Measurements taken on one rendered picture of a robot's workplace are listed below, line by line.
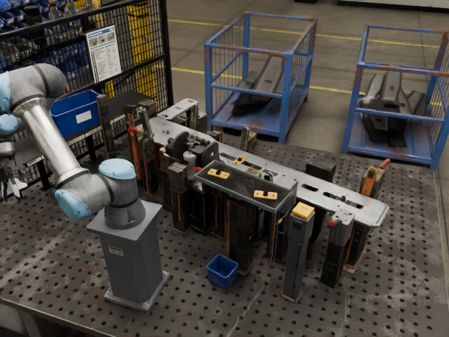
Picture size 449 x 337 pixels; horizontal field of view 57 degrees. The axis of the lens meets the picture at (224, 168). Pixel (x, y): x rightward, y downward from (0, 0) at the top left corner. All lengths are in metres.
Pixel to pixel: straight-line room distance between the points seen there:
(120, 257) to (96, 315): 0.31
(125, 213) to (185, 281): 0.50
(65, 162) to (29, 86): 0.27
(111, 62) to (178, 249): 1.22
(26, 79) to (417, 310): 1.69
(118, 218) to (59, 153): 0.30
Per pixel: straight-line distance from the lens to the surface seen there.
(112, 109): 2.54
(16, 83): 1.51
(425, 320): 1.92
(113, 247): 1.60
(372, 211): 1.84
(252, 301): 1.80
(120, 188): 1.44
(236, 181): 1.63
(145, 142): 2.13
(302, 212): 1.51
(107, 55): 2.61
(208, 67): 3.91
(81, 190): 1.40
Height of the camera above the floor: 2.12
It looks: 34 degrees down
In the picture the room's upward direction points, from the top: straight up
